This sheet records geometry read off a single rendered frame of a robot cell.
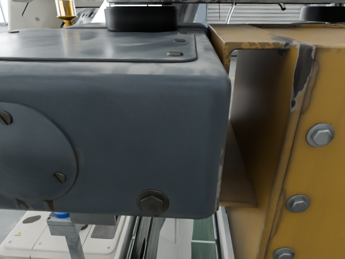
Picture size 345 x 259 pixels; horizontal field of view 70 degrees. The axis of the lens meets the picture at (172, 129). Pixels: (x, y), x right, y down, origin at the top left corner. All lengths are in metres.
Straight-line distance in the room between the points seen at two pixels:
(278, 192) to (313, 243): 0.08
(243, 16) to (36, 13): 7.27
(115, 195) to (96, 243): 1.31
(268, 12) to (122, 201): 8.02
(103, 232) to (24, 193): 1.33
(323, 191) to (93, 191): 0.19
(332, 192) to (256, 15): 7.85
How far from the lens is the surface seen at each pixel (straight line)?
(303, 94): 0.20
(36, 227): 1.66
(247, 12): 7.99
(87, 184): 0.16
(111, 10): 0.31
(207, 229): 1.32
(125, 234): 1.26
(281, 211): 0.26
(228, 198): 0.28
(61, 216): 0.78
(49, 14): 0.96
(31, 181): 0.18
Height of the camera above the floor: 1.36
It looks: 26 degrees down
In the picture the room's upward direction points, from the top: straight up
